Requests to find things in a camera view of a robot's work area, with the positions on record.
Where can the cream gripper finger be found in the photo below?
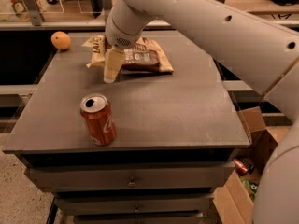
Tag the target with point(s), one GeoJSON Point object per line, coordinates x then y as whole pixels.
{"type": "Point", "coordinates": [114, 59]}

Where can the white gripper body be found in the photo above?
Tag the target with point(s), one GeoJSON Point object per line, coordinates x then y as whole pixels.
{"type": "Point", "coordinates": [118, 35]}

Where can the brown chip bag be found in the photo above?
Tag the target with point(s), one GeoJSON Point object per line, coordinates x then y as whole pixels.
{"type": "Point", "coordinates": [143, 56]}

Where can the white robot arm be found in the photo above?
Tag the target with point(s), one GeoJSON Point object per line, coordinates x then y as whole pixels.
{"type": "Point", "coordinates": [263, 54]}

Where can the yellow Lays chip bag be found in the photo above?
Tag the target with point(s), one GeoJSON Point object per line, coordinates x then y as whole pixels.
{"type": "Point", "coordinates": [99, 46]}

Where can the green snack bag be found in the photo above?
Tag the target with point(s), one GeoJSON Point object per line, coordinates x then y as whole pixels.
{"type": "Point", "coordinates": [250, 187]}

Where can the orange fruit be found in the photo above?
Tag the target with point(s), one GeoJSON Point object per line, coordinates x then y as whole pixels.
{"type": "Point", "coordinates": [61, 40]}

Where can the red soda can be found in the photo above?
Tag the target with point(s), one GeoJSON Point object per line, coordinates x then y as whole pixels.
{"type": "Point", "coordinates": [96, 110]}

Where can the grey drawer cabinet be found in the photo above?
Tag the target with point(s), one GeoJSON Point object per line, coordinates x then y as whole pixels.
{"type": "Point", "coordinates": [176, 138]}

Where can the red can in box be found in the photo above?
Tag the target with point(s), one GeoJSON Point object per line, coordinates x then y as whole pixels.
{"type": "Point", "coordinates": [241, 166]}

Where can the cardboard box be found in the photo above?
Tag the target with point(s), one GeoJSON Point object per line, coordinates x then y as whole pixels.
{"type": "Point", "coordinates": [265, 130]}

